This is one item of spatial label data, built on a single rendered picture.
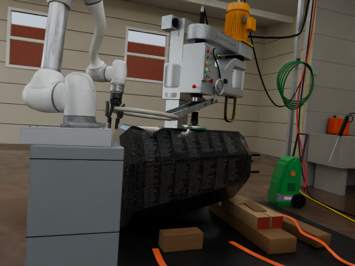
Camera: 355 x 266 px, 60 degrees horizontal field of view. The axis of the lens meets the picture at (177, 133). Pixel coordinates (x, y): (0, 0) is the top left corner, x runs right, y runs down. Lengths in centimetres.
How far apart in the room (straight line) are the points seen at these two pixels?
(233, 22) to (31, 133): 237
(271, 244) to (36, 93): 184
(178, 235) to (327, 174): 333
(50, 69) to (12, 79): 693
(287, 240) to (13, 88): 742
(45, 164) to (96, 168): 21
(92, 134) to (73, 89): 26
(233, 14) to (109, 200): 237
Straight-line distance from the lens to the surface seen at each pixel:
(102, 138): 144
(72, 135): 143
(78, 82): 156
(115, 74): 202
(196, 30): 265
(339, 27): 579
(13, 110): 861
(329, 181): 515
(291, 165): 379
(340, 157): 483
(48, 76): 169
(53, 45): 177
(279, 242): 248
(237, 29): 328
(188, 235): 230
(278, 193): 379
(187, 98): 346
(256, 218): 255
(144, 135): 236
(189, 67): 264
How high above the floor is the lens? 96
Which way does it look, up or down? 3 degrees down
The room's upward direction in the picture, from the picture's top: 4 degrees clockwise
